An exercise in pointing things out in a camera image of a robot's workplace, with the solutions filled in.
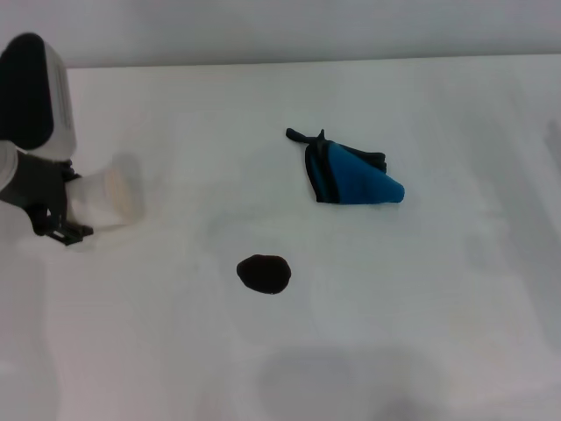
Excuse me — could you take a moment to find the blue rag with black edge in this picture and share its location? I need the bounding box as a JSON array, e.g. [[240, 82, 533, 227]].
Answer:
[[285, 127, 406, 205]]

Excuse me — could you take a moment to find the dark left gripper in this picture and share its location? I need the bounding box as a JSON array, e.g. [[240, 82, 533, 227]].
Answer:
[[0, 151, 95, 246]]

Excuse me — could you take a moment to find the black water stain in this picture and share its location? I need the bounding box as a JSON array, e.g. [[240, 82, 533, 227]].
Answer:
[[235, 253, 292, 296]]

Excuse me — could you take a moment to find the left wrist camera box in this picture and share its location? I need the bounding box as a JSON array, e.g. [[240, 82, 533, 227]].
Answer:
[[0, 32, 78, 160]]

